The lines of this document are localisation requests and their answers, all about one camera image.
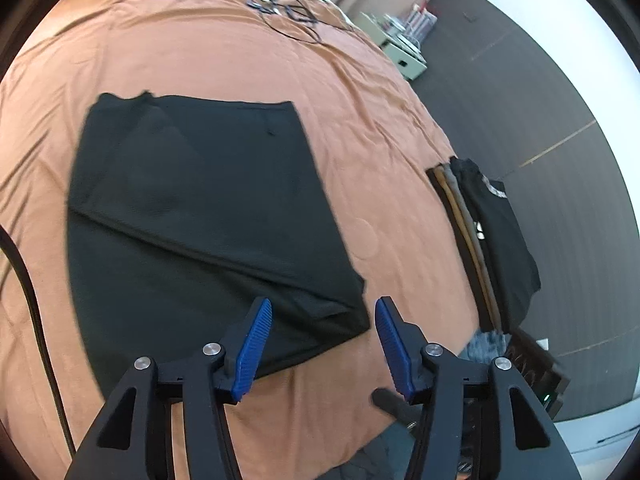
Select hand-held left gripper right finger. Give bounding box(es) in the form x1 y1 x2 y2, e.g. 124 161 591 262
375 296 583 480

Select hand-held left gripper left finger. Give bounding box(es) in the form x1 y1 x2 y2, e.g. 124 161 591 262
64 296 273 480

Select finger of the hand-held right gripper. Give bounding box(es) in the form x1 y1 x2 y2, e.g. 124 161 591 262
372 387 423 428

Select black t-shirt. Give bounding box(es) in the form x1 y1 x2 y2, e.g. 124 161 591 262
66 91 372 396

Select stack of folded clothes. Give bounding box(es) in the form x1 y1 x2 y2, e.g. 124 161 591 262
450 156 542 335

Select blue-grey patterned cloth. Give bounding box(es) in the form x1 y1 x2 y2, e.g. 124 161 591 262
462 327 511 361

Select person's patterned grey pants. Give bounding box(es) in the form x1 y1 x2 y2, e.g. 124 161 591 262
345 425 431 480

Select dark brown folded garment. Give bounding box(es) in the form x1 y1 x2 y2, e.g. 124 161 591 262
426 167 493 333

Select orange blanket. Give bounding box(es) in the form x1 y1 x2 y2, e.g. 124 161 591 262
0 0 481 480

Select white nightstand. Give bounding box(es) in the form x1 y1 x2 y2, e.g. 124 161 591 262
356 10 430 81

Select striped gift bag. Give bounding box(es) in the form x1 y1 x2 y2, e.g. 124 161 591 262
402 0 441 41

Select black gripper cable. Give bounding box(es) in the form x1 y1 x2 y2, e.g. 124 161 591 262
0 225 76 461

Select black cable bundle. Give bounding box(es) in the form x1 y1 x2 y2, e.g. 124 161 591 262
246 0 358 45

